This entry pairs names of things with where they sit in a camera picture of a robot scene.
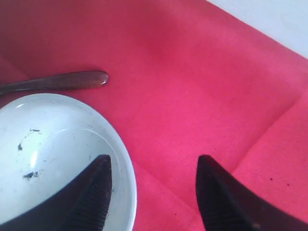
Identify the dark brown spoon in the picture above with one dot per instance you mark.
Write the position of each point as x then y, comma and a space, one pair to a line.
68, 81

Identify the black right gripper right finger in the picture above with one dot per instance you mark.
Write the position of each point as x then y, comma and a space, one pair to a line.
227, 205

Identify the red tablecloth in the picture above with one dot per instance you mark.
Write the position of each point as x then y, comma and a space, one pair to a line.
186, 78

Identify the light green bowl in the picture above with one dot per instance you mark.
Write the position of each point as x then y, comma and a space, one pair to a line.
46, 140

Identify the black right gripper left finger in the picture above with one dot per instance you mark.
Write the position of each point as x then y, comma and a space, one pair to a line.
82, 205

